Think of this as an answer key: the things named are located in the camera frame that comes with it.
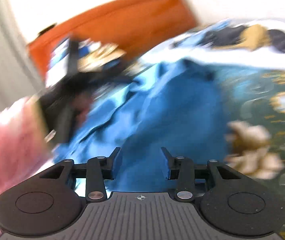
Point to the orange wooden headboard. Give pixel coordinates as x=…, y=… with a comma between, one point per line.
x=135, y=26

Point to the white floral duvet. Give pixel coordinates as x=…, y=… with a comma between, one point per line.
x=265, y=58

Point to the stack of folded linens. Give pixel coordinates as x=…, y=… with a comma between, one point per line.
x=87, y=57

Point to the blue fleece zip jacket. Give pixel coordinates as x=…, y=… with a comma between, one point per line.
x=177, y=105

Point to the pile of unfolded clothes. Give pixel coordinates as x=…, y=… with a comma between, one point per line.
x=250, y=37

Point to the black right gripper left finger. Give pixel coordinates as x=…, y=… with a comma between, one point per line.
x=98, y=170

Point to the teal floral plush blanket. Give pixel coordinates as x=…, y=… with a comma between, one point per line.
x=257, y=96

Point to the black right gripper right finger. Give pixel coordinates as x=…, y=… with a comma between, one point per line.
x=181, y=169

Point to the pink sleeved left forearm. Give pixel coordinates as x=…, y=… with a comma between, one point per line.
x=23, y=145

